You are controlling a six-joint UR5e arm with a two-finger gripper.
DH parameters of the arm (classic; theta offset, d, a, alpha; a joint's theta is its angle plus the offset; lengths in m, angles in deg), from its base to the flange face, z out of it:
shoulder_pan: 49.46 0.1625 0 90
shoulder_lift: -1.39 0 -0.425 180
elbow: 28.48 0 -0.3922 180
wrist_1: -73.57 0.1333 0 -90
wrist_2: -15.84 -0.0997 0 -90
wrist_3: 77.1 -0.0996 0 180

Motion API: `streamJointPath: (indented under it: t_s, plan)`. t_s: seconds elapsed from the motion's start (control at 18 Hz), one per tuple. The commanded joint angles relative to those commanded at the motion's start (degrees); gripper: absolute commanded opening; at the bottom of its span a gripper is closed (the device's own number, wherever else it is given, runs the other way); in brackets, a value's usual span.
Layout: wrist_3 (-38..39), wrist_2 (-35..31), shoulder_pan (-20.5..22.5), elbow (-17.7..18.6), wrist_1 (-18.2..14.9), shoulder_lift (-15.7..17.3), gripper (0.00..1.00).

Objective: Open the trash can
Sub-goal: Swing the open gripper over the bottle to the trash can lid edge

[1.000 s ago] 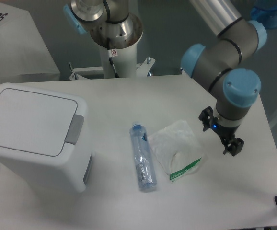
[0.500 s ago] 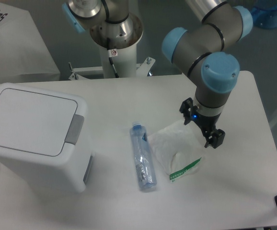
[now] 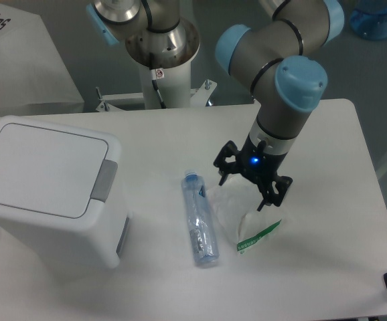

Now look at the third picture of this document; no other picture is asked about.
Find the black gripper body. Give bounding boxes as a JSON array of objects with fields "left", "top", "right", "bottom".
[{"left": 236, "top": 136, "right": 286, "bottom": 185}]

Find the white push-button trash can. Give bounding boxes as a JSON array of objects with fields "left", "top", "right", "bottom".
[{"left": 0, "top": 116, "right": 129, "bottom": 269}]

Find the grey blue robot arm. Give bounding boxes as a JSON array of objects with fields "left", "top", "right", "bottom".
[{"left": 86, "top": 1, "right": 345, "bottom": 206}]

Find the white plastic tissue pack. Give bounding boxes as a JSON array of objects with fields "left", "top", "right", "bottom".
[{"left": 207, "top": 175, "right": 287, "bottom": 255}]

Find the clear plastic water bottle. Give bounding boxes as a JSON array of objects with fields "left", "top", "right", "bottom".
[{"left": 181, "top": 170, "right": 220, "bottom": 265}]

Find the blue water jug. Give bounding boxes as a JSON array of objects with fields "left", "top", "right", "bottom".
[{"left": 349, "top": 1, "right": 387, "bottom": 41}]

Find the white cardboard box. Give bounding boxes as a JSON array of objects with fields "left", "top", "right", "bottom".
[{"left": 0, "top": 4, "right": 84, "bottom": 117}]

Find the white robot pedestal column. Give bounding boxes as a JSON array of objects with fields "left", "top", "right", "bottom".
[{"left": 138, "top": 62, "right": 191, "bottom": 110}]

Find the white metal base frame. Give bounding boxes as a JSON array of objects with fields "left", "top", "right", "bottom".
[{"left": 94, "top": 79, "right": 220, "bottom": 113}]

